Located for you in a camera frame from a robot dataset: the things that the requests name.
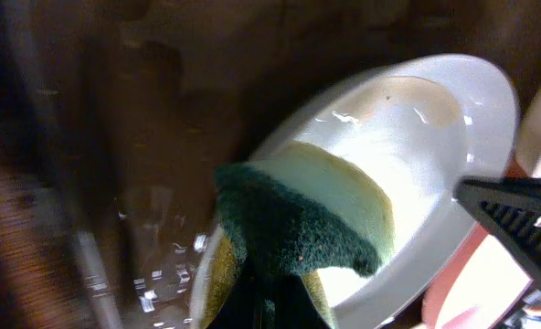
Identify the white plate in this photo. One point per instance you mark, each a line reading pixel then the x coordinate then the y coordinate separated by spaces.
pixel 490 282
pixel 417 129

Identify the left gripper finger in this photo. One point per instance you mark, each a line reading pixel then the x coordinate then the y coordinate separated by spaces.
pixel 510 210

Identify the brown serving tray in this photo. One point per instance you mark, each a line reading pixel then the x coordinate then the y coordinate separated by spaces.
pixel 100 96

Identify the green yellow sponge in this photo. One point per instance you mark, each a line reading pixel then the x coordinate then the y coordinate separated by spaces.
pixel 282 219

